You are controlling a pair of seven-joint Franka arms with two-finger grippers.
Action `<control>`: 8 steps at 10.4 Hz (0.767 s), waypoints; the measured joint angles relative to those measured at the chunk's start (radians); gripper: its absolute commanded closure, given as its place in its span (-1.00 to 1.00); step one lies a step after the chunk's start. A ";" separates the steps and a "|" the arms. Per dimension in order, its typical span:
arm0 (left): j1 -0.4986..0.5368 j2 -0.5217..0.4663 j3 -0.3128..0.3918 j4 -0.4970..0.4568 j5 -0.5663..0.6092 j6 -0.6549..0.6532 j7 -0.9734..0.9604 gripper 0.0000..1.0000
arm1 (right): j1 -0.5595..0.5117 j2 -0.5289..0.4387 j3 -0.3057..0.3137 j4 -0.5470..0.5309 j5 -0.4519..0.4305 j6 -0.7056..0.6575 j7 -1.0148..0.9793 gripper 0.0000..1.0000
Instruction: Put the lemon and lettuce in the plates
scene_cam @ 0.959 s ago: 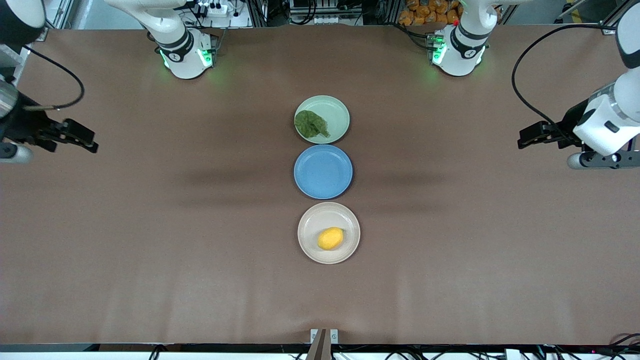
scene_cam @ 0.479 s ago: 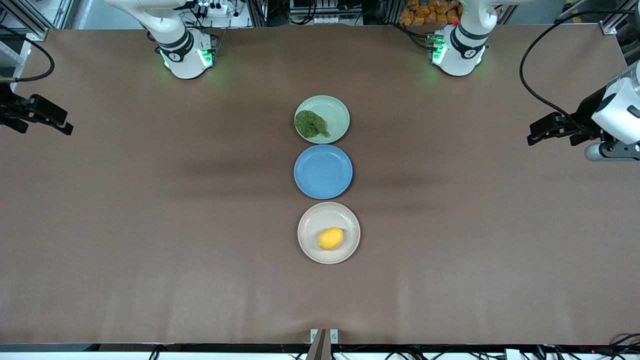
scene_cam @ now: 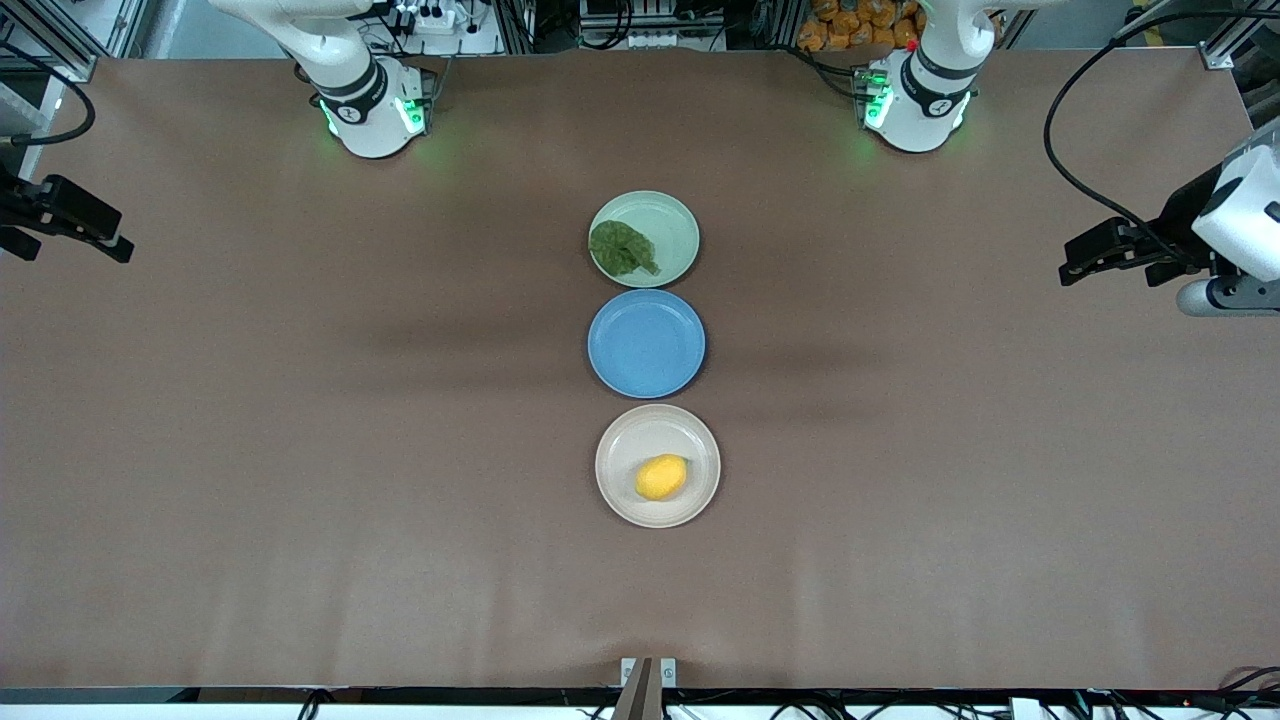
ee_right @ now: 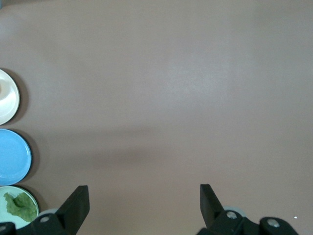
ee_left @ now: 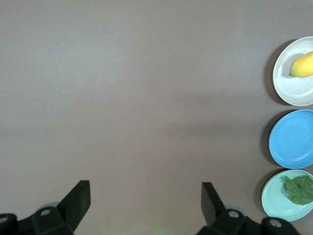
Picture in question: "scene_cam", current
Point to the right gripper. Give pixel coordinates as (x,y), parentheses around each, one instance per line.
(12,205)

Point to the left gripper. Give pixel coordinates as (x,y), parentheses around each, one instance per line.
(1180,228)

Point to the green lettuce leaf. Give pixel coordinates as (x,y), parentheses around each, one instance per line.
(620,248)

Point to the yellow lemon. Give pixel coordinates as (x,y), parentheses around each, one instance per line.
(661,477)

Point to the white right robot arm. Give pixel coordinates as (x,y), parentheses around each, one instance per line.
(365,110)

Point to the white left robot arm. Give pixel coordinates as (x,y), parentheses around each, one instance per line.
(920,115)

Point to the bag of orange snacks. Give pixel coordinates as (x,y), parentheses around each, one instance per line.
(850,25)

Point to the white power strip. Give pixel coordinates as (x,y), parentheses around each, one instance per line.
(432,17)

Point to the pale green plate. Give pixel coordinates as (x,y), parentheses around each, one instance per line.
(670,230)

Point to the brown table cover sheet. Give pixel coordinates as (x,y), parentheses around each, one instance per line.
(400,550)

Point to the blue plate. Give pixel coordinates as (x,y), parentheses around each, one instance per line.
(646,343)

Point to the beige plate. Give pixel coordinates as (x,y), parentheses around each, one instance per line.
(640,435)

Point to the dark electronics rack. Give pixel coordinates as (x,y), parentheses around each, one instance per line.
(650,20)

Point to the aluminium frame profile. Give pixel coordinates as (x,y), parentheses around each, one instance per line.
(1218,55)
(70,50)

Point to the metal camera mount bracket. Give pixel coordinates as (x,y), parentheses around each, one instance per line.
(648,685)

